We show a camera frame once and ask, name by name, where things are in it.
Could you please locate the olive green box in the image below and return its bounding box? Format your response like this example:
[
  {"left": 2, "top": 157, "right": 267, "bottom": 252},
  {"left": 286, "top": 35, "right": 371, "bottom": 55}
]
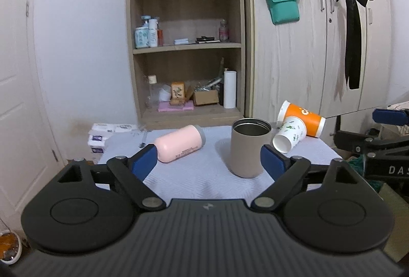
[{"left": 379, "top": 183, "right": 409, "bottom": 223}]

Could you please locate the white paper cup green print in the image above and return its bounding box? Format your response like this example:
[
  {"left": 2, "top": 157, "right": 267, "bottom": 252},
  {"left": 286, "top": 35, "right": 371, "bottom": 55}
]
[{"left": 272, "top": 116, "right": 307, "bottom": 154}]

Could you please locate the pale blue table cloth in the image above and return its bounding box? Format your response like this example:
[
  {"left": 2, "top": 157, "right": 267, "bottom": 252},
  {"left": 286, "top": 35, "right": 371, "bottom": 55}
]
[{"left": 96, "top": 125, "right": 344, "bottom": 201}]

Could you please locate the small pink bottle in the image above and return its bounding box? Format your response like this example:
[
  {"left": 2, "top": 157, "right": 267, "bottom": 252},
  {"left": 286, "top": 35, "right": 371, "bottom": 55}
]
[{"left": 219, "top": 19, "right": 230, "bottom": 42}]

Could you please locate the white door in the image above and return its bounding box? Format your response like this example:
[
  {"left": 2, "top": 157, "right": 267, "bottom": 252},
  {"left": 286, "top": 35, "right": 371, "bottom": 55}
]
[{"left": 0, "top": 0, "right": 68, "bottom": 233}]

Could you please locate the clear bottle with cork cap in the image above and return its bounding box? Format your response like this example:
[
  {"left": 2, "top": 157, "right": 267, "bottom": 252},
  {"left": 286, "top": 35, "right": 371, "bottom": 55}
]
[{"left": 146, "top": 74, "right": 159, "bottom": 109}]

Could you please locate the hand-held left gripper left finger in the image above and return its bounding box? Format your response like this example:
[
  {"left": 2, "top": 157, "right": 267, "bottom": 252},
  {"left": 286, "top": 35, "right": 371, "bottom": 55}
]
[{"left": 58, "top": 144, "right": 167, "bottom": 212}]

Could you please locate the taupe metal cup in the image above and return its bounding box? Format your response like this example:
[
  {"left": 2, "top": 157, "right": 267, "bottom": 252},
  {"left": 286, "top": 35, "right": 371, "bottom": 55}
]
[{"left": 231, "top": 118, "right": 272, "bottom": 178}]

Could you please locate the black ribbon bow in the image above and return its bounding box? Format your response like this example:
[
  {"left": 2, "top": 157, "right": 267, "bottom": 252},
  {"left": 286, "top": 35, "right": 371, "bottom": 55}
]
[{"left": 335, "top": 0, "right": 368, "bottom": 90}]

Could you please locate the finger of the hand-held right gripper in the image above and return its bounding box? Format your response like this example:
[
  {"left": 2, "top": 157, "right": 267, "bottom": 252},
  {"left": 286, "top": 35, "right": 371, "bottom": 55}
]
[
  {"left": 332, "top": 131, "right": 409, "bottom": 157},
  {"left": 372, "top": 108, "right": 409, "bottom": 127}
]

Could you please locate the small cardboard box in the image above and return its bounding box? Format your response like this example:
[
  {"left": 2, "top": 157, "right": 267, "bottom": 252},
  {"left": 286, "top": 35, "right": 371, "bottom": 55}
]
[{"left": 192, "top": 88, "right": 220, "bottom": 106}]

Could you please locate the white tissue pack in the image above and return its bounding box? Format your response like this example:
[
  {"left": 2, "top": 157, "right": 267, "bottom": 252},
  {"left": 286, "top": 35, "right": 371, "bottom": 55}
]
[{"left": 91, "top": 123, "right": 140, "bottom": 134}]

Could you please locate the pink cup with grey rim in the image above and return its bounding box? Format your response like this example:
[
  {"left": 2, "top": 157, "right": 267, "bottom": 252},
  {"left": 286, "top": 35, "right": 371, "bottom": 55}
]
[{"left": 154, "top": 124, "right": 207, "bottom": 164}]

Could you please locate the white bowl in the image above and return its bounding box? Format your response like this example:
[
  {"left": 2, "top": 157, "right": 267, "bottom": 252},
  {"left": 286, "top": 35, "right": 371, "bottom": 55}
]
[{"left": 0, "top": 230, "right": 22, "bottom": 265}]

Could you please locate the white paper roll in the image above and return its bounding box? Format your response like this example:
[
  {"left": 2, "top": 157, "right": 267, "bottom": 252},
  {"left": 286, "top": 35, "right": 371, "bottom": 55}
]
[{"left": 223, "top": 70, "right": 237, "bottom": 109}]

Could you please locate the teal pouch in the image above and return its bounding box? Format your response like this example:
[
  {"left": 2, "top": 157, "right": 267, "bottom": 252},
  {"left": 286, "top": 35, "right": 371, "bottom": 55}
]
[{"left": 264, "top": 0, "right": 301, "bottom": 25}]

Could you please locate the light blue bottle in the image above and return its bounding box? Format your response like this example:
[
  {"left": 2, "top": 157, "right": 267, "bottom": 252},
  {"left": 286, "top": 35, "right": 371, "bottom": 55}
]
[{"left": 135, "top": 15, "right": 151, "bottom": 49}]

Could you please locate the flat pink box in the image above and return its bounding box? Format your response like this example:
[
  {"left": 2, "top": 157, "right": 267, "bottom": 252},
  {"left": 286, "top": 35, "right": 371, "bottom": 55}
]
[{"left": 158, "top": 101, "right": 194, "bottom": 112}]

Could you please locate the orange paper cup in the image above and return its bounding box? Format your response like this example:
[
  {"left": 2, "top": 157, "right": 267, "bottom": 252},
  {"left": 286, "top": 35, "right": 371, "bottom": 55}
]
[{"left": 276, "top": 100, "right": 326, "bottom": 138}]

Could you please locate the light wood wardrobe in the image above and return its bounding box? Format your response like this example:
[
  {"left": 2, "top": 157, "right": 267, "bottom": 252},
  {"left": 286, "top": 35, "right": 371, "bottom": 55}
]
[{"left": 243, "top": 0, "right": 397, "bottom": 122}]

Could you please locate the small wooden box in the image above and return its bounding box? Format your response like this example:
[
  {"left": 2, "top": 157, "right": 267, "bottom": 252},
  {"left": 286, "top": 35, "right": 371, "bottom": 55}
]
[{"left": 170, "top": 82, "right": 186, "bottom": 105}]

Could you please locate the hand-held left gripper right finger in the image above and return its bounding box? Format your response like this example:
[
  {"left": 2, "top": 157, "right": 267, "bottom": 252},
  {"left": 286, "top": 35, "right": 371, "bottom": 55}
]
[{"left": 251, "top": 144, "right": 368, "bottom": 214}]

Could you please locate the wooden shelf unit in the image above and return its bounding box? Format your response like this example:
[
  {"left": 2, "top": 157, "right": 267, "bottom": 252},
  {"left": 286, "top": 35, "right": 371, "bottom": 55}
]
[{"left": 126, "top": 0, "right": 246, "bottom": 130}]

